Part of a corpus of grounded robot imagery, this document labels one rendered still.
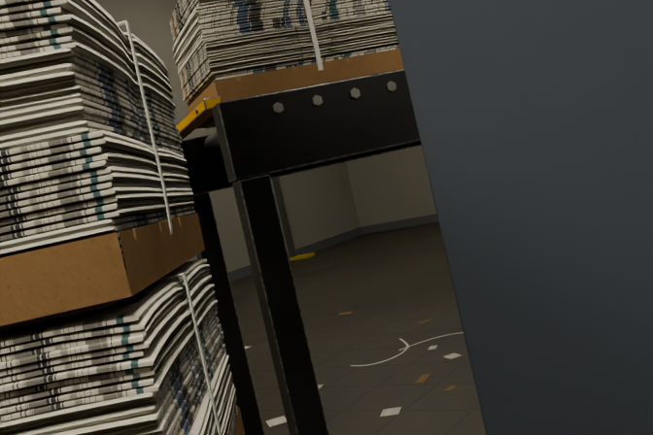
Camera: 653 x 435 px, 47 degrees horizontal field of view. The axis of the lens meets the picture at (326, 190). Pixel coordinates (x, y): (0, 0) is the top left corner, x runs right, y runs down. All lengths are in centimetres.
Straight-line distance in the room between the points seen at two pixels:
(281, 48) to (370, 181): 639
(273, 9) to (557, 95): 81
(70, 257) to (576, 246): 36
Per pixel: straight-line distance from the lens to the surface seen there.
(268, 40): 130
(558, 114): 58
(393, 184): 754
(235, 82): 127
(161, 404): 55
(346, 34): 135
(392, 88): 124
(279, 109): 116
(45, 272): 52
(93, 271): 51
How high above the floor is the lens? 65
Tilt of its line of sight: 1 degrees down
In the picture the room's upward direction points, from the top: 13 degrees counter-clockwise
